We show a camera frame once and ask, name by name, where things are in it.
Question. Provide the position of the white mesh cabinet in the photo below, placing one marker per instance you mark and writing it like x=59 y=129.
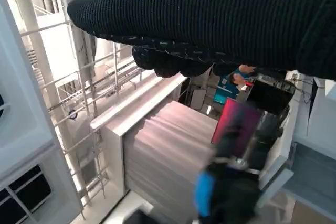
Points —
x=162 y=150
x=23 y=103

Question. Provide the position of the white desk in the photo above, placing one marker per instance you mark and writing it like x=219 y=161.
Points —
x=315 y=119

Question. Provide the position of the white metal frame rack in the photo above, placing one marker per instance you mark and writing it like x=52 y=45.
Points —
x=84 y=87

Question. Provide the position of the person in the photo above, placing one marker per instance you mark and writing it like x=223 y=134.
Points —
x=231 y=85

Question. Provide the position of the magenta screen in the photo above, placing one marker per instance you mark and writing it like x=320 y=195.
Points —
x=236 y=113

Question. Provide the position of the black monitor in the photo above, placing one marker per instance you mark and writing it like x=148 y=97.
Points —
x=270 y=95

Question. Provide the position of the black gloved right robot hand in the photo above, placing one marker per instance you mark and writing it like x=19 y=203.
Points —
x=210 y=16

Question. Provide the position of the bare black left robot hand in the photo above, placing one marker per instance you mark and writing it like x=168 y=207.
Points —
x=231 y=195

